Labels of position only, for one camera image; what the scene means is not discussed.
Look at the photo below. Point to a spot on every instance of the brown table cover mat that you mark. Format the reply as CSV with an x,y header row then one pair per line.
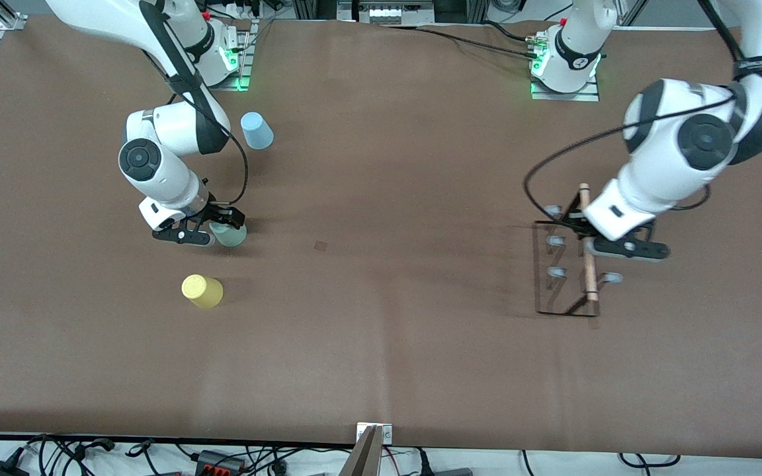
x,y
421,363

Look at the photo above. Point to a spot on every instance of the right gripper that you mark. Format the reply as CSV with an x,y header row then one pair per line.
x,y
217,213

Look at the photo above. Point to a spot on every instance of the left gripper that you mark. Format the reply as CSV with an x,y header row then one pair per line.
x,y
578,225

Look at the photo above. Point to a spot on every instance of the white power strip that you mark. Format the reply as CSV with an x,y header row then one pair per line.
x,y
249,10

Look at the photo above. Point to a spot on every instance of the black orange connector box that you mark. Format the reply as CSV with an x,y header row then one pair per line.
x,y
219,461

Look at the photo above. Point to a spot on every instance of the grey flat box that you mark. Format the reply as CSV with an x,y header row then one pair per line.
x,y
454,472

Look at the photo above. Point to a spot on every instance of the mint green plastic cup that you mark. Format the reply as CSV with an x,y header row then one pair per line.
x,y
230,237

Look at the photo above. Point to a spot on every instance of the black plug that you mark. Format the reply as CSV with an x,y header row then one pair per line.
x,y
424,463

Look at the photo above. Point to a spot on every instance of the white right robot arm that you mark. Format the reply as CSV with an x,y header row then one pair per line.
x,y
176,125

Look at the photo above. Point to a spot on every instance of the small metal bracket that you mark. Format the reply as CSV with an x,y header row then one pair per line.
x,y
386,433

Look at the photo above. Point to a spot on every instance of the aluminium frame profile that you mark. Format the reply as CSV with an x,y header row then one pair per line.
x,y
10,16

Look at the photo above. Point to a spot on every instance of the aluminium arm base plate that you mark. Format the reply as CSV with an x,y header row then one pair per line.
x,y
566,96
243,59

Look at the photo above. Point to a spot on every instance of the black power adapter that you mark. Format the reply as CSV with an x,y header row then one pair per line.
x,y
0,469

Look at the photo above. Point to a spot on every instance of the grey control box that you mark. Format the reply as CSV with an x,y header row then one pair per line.
x,y
387,13

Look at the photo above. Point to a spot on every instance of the grey metal pole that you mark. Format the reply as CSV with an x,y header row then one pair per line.
x,y
361,459

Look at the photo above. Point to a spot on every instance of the light blue plastic cup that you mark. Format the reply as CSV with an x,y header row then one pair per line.
x,y
256,132

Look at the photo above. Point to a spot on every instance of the yellow plastic cup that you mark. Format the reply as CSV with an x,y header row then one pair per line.
x,y
202,291

